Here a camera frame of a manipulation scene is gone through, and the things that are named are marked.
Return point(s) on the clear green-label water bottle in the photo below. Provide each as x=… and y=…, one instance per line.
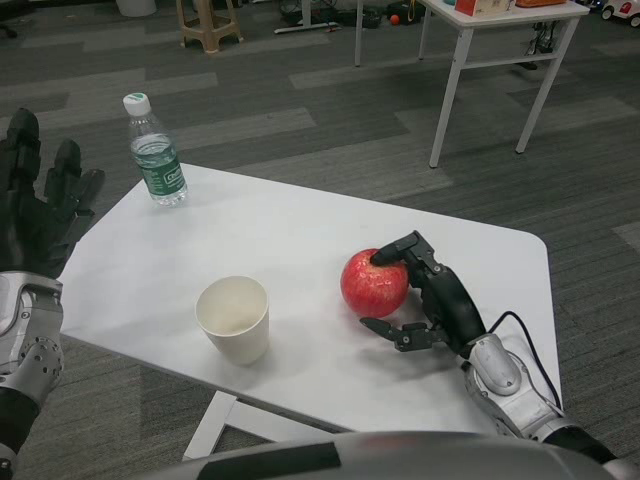
x=160, y=170

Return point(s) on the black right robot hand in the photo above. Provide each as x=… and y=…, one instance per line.
x=450, y=305

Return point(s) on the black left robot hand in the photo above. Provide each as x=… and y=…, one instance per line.
x=25, y=220

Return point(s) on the white toy car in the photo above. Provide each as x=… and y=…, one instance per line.
x=622, y=10

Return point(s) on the red apple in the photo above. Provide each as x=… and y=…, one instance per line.
x=375, y=282

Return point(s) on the large potted plant, white pot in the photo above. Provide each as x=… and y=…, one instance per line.
x=136, y=7

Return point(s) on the beige plastic stool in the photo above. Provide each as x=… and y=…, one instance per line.
x=210, y=30

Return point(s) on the white paper cup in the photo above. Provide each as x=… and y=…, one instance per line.
x=235, y=330

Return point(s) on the white table with metal legs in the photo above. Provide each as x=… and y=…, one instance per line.
x=500, y=20

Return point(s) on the red and white tissue box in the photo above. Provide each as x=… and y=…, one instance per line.
x=482, y=6

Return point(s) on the white work table leg frame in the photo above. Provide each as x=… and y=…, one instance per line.
x=215, y=420

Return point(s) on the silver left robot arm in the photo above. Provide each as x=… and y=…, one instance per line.
x=30, y=340

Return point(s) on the white standing desk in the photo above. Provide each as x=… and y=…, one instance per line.
x=305, y=25

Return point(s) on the orange basket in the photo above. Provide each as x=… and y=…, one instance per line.
x=545, y=3

